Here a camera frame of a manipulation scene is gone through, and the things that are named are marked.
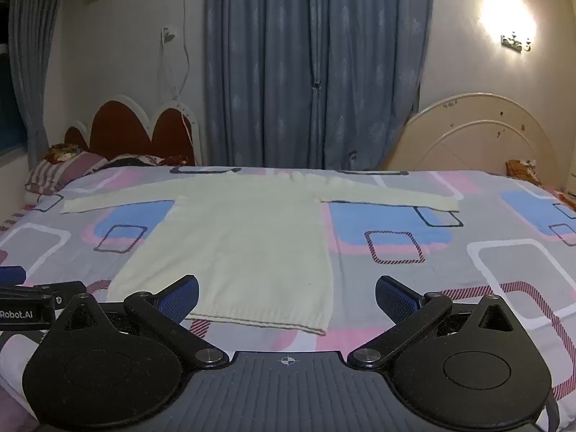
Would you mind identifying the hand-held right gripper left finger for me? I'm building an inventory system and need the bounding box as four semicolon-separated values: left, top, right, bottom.
58;274;229;370

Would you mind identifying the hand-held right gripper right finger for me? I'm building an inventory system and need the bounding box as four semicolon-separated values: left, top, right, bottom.
347;274;519;369

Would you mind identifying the cream knitted sweater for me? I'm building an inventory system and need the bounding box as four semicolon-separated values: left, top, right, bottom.
60;168;460;336

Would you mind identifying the striped pillow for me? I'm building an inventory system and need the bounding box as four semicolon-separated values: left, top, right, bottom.
24;150;109;197

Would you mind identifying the dark floral pillow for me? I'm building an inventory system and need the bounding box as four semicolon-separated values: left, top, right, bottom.
96;153;190;172

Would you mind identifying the dark window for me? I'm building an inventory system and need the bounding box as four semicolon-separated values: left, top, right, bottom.
0;44;28;154

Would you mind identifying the cream headboard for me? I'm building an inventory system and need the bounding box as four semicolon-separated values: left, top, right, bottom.
386;93;559;190

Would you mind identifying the red and white headboard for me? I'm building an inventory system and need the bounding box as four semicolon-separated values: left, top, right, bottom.
63;94;203;167

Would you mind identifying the orange floral cloth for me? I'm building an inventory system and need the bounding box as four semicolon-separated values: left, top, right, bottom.
505;158;544;185

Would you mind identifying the blue-grey curtain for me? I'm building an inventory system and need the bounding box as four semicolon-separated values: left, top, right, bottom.
8;0;69;169

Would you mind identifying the grey fabric garment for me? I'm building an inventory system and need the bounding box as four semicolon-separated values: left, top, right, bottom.
204;0;435;172

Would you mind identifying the white cable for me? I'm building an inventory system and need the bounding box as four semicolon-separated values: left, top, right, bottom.
157;0;201;163

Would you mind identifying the wall lamp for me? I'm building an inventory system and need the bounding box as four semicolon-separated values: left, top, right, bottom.
499;31;534;54

